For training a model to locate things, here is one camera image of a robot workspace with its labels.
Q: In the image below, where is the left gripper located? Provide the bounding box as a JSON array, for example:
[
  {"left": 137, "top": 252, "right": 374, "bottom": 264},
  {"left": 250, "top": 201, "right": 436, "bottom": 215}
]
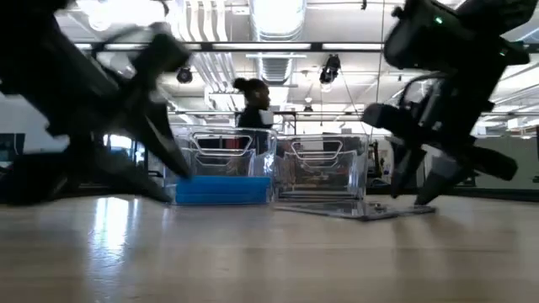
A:
[{"left": 0, "top": 16, "right": 193, "bottom": 206}]

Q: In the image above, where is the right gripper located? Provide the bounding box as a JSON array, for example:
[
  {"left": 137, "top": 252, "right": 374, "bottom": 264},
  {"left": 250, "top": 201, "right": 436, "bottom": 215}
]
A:
[{"left": 389, "top": 50, "right": 530, "bottom": 206}]

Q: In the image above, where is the blue jewel case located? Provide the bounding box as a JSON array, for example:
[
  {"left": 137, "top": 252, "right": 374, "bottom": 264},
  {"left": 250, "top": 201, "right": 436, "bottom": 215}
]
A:
[
  {"left": 174, "top": 175, "right": 272, "bottom": 193},
  {"left": 174, "top": 189, "right": 272, "bottom": 206}
]

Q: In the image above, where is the clear plastic bin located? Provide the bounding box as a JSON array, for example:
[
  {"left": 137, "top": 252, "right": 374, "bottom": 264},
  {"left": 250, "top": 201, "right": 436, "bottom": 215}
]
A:
[
  {"left": 165, "top": 125, "right": 279, "bottom": 206},
  {"left": 273, "top": 133, "right": 371, "bottom": 203}
]

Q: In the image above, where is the black ceiling spotlight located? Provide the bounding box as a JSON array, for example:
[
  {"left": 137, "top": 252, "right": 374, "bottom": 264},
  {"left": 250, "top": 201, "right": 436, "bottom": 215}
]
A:
[
  {"left": 176, "top": 66, "right": 194, "bottom": 85},
  {"left": 318, "top": 53, "right": 343, "bottom": 86}
]

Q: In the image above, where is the person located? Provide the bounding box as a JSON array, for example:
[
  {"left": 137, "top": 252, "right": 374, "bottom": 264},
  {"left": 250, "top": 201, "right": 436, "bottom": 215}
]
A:
[{"left": 232, "top": 77, "right": 275, "bottom": 130}]

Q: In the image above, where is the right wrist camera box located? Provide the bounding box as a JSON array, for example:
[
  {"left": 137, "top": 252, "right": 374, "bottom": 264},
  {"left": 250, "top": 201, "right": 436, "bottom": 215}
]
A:
[{"left": 361, "top": 103, "right": 422, "bottom": 142}]

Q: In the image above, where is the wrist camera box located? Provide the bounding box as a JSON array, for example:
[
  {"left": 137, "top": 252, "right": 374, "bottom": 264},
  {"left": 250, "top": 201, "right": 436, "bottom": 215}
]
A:
[
  {"left": 90, "top": 23, "right": 193, "bottom": 89},
  {"left": 361, "top": 103, "right": 422, "bottom": 142}
]

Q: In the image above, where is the green partition wall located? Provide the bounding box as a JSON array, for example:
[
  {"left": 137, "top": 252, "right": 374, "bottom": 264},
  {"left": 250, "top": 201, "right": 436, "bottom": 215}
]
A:
[{"left": 474, "top": 136, "right": 539, "bottom": 191}]

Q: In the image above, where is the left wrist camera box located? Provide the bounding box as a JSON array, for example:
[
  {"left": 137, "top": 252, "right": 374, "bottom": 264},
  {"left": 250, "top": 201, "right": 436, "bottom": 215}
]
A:
[{"left": 90, "top": 23, "right": 193, "bottom": 89}]

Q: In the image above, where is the black overhead frame beam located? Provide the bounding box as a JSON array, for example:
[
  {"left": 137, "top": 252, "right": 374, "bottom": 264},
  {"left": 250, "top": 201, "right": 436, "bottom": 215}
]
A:
[{"left": 73, "top": 40, "right": 539, "bottom": 54}]

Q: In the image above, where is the silver ceiling air duct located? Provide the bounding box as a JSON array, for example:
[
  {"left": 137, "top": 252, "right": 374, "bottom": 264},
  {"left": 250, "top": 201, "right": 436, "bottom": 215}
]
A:
[{"left": 248, "top": 0, "right": 308, "bottom": 85}]

